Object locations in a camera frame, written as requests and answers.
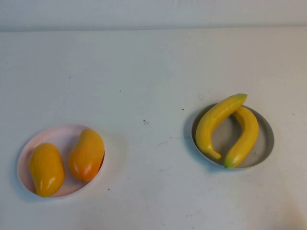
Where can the yellow plastic banana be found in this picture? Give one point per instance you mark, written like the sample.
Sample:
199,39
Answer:
208,124
247,134

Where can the orange-tinted plastic mango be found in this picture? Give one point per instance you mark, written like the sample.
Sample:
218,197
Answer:
86,155

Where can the yellow plastic mango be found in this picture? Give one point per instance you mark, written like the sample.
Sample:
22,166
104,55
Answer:
46,170

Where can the grey-blue round plate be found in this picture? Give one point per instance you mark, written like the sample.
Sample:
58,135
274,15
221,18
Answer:
224,141

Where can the pale pink round plate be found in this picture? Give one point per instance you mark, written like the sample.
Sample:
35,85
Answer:
57,136

